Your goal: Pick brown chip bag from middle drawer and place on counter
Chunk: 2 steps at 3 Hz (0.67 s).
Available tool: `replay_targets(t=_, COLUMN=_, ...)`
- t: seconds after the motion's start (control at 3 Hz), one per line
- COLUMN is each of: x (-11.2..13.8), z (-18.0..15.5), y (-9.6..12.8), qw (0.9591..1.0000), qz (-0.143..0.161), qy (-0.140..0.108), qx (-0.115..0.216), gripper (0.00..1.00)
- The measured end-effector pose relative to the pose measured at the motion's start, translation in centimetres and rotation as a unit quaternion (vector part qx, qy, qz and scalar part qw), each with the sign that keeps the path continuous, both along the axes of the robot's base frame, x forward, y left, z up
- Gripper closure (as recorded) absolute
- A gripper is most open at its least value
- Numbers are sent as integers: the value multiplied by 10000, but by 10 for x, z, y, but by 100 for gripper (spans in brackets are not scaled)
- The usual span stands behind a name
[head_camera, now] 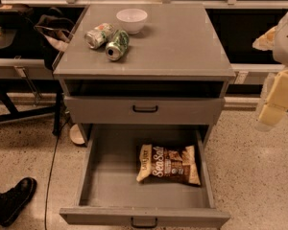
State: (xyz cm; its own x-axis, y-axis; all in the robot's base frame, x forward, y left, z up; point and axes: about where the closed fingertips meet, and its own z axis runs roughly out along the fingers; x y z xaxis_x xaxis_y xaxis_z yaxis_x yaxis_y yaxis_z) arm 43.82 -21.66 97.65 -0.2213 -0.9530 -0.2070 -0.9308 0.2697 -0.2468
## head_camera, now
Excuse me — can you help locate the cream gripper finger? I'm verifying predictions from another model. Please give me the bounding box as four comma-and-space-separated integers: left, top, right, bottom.
252, 27, 276, 51

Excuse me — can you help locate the black boot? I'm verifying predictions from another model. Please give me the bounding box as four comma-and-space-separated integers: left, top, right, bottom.
0, 177, 37, 227

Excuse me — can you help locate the black floor cable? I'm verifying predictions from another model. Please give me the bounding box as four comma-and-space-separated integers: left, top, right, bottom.
43, 120, 68, 230

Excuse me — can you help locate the brown sea salt chip bag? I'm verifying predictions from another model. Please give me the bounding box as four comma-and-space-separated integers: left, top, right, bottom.
136, 144, 201, 186

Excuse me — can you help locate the silver orange soda can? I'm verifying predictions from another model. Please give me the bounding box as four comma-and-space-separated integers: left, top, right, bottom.
84, 23, 115, 49

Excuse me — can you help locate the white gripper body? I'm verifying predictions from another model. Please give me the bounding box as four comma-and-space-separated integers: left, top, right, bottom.
258, 68, 288, 127

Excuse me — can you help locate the white bowl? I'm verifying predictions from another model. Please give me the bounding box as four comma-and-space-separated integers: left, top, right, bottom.
116, 9, 148, 35

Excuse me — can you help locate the dark bag with strap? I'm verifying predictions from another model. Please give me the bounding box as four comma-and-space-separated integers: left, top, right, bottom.
35, 7, 75, 70

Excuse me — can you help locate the grey drawer cabinet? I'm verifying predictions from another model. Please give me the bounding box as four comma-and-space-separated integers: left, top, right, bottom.
54, 4, 234, 140

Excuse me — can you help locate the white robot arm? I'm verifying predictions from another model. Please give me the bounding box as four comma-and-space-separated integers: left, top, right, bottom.
252, 12, 288, 131

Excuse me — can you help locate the green soda can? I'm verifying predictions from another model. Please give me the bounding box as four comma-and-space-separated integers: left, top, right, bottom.
106, 30, 130, 61

